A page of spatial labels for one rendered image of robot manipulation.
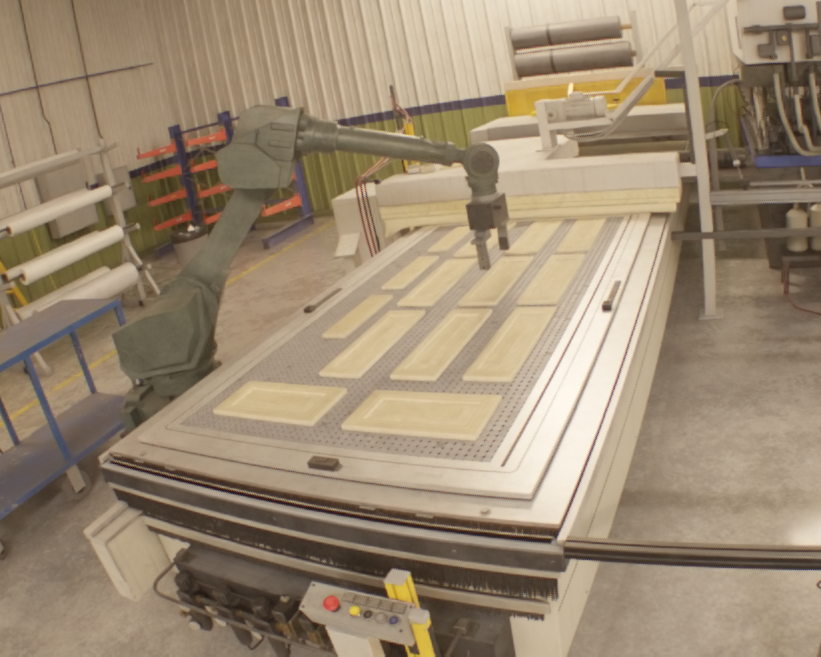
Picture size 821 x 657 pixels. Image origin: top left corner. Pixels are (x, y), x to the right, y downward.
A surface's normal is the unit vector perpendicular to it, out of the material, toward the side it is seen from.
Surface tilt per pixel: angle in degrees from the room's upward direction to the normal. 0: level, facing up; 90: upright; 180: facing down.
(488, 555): 90
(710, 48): 90
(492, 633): 0
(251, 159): 90
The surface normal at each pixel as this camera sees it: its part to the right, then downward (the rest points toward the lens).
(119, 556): 0.90, -0.02
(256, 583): -0.18, -0.93
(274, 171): 0.09, 0.32
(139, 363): -0.18, 0.36
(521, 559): -0.40, 0.37
